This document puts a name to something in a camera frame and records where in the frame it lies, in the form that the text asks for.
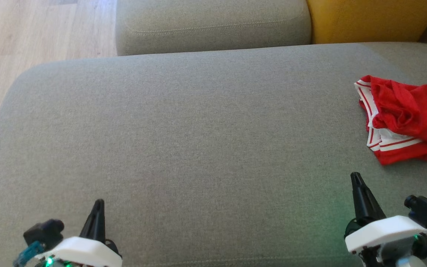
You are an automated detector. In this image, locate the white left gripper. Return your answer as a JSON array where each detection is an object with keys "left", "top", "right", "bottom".
[{"left": 34, "top": 199, "right": 123, "bottom": 267}]

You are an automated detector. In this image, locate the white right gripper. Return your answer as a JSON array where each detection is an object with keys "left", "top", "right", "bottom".
[{"left": 345, "top": 172, "right": 427, "bottom": 267}]

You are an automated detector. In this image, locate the red basketball jersey white trim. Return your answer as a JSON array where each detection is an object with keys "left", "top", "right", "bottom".
[{"left": 354, "top": 75, "right": 427, "bottom": 166}]

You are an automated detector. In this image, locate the large grey sofa chaise cushion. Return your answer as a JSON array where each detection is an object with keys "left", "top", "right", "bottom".
[{"left": 0, "top": 42, "right": 427, "bottom": 267}]

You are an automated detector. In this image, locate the wide yellow sofa backrest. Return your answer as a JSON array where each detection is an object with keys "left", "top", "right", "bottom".
[{"left": 306, "top": 0, "right": 427, "bottom": 45}]

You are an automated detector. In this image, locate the grey sofa seat cushion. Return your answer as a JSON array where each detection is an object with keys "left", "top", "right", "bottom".
[{"left": 115, "top": 0, "right": 312, "bottom": 57}]

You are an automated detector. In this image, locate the teal left camera cable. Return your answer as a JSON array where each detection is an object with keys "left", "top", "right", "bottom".
[{"left": 13, "top": 242, "right": 45, "bottom": 267}]

